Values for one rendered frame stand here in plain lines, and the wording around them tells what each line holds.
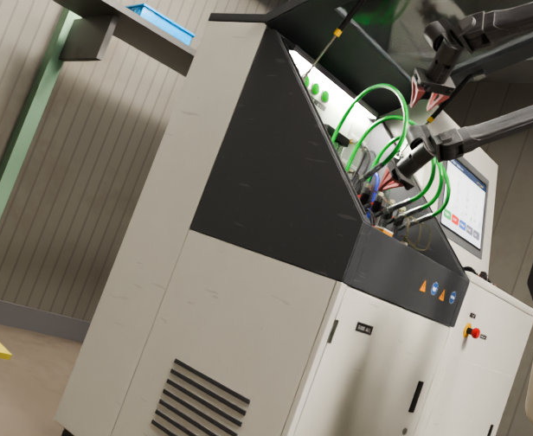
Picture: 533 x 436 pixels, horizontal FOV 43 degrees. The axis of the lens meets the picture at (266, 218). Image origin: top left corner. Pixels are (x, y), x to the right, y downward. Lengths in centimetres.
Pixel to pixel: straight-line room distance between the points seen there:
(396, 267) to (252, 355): 45
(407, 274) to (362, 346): 25
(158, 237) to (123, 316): 27
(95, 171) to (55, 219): 34
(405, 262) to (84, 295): 247
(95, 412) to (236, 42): 123
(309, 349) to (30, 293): 243
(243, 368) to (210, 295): 24
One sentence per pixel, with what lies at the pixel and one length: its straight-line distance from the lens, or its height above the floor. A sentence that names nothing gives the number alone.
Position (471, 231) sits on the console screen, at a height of 119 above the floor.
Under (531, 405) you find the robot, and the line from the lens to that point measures 155.
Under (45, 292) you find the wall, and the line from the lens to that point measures 390.
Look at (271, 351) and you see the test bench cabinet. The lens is 174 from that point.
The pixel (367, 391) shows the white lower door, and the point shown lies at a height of 54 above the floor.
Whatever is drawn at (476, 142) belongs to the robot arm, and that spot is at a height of 131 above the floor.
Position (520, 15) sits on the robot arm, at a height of 153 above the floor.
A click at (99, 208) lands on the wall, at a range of 391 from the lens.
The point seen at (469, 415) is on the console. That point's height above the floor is 52.
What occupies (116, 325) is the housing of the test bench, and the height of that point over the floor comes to 43.
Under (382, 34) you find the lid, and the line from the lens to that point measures 226.
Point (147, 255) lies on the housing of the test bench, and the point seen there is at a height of 67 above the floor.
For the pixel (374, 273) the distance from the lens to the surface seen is 176.
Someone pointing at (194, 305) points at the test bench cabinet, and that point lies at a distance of 194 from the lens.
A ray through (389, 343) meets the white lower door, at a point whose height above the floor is 68.
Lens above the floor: 75
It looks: 4 degrees up
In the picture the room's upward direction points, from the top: 20 degrees clockwise
